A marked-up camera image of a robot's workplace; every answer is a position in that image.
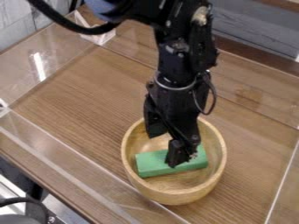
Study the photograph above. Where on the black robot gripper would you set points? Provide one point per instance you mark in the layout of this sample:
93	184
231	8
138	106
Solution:
172	107

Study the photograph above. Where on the green rectangular block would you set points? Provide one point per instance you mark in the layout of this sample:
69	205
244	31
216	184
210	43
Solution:
150	163

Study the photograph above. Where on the black metal frame corner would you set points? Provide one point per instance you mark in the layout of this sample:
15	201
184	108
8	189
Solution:
37	211

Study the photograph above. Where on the brown wooden bowl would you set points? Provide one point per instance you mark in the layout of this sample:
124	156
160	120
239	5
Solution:
184	187

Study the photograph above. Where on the clear acrylic corner bracket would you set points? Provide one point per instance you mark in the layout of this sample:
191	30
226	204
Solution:
96	39

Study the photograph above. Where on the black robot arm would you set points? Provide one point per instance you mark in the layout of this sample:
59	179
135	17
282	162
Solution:
182	24

